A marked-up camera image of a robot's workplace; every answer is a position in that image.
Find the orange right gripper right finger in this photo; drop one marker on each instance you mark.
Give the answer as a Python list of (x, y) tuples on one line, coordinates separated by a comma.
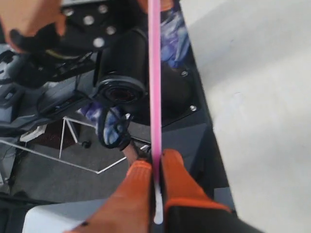
[(187, 208)]

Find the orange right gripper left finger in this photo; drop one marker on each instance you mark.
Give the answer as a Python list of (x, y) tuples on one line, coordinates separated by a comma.
[(127, 210)]

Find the pink thin stick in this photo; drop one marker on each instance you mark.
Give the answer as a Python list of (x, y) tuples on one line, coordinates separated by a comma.
[(155, 101)]

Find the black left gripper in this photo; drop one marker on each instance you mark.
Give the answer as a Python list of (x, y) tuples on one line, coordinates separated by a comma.
[(61, 44)]

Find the white metal frame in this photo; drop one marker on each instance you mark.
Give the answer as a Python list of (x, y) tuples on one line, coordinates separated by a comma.
[(67, 121)]

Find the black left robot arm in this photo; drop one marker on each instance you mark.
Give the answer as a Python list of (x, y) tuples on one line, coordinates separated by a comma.
[(120, 82)]

